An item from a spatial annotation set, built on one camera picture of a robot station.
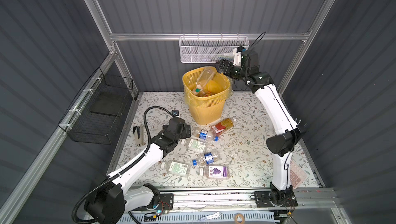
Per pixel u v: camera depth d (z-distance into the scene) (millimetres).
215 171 790
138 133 960
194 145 888
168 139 614
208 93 1037
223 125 958
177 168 806
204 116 947
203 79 911
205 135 915
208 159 824
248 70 586
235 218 693
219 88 975
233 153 893
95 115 728
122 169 446
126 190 428
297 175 802
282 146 623
